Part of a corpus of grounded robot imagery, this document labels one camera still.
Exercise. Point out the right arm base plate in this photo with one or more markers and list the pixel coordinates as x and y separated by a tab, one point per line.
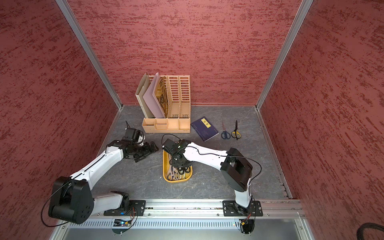
232	209

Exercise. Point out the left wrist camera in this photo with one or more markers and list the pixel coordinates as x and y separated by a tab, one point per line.
134	136

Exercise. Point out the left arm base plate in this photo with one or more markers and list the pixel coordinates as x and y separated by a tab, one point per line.
135	207

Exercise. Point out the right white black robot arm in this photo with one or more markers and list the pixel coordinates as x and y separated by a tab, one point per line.
235	168

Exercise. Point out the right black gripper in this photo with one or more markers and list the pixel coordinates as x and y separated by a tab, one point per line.
175	164

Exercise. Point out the yellow storage tray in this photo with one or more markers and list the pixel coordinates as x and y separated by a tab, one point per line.
172	174

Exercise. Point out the blue handled scissors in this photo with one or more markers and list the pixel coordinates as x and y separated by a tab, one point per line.
225	135

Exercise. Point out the aluminium front rail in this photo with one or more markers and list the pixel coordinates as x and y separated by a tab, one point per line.
211	209

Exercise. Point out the yellow black handled scissors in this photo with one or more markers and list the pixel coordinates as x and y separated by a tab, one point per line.
235	133

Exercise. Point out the wooden desk file organizer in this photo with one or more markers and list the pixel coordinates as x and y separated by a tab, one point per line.
174	95

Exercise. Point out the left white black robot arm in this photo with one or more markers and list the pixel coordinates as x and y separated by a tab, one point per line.
72	200

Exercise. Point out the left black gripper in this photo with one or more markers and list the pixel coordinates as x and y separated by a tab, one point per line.
147	151

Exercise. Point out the beige cardboard folder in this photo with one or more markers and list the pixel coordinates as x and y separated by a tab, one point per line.
141	90

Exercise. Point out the purple folder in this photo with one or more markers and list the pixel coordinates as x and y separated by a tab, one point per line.
154	109

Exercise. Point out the dark blue notebook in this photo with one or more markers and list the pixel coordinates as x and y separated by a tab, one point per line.
204	129

